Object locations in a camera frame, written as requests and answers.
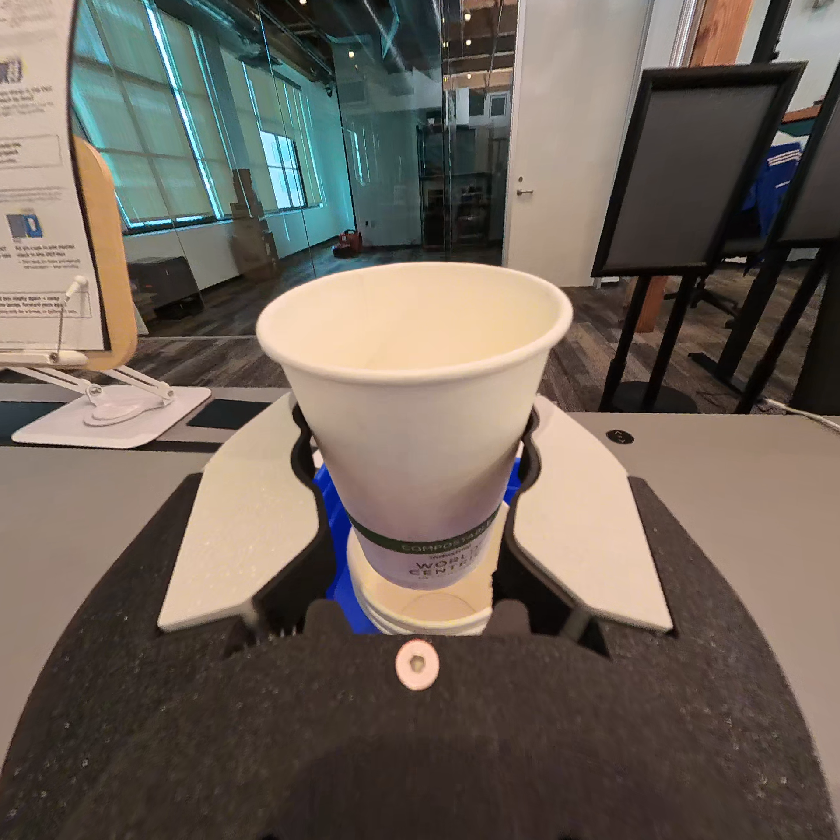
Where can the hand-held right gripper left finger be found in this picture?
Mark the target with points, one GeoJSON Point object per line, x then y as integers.
{"type": "Point", "coordinates": [243, 525]}

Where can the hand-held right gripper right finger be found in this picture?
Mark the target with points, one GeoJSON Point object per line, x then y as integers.
{"type": "Point", "coordinates": [584, 525]}

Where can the blue plastic bin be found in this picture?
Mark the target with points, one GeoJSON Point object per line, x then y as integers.
{"type": "Point", "coordinates": [338, 525]}

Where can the round black desk grommet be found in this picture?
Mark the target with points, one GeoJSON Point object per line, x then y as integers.
{"type": "Point", "coordinates": [619, 436]}

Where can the black monitor floor stand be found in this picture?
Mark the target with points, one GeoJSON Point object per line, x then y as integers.
{"type": "Point", "coordinates": [643, 397]}

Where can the dark low cabinet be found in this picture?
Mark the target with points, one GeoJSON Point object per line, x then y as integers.
{"type": "Point", "coordinates": [164, 285]}

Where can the stacked cardboard boxes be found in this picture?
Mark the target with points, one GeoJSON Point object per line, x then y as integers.
{"type": "Point", "coordinates": [253, 243]}

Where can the red equipment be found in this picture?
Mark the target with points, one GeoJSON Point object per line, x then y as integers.
{"type": "Point", "coordinates": [344, 244]}

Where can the dark shelving unit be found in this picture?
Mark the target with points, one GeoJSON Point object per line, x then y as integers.
{"type": "Point", "coordinates": [456, 190]}

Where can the black easel signboard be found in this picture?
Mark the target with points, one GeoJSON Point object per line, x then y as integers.
{"type": "Point", "coordinates": [695, 177]}

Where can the white printed instruction sheet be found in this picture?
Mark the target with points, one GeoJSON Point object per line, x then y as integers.
{"type": "Point", "coordinates": [39, 216]}

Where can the blue jacket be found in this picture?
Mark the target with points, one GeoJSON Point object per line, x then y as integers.
{"type": "Point", "coordinates": [774, 190]}

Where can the white door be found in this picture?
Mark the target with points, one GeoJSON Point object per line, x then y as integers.
{"type": "Point", "coordinates": [564, 131]}

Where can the wooden table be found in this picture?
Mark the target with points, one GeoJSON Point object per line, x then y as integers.
{"type": "Point", "coordinates": [804, 118]}

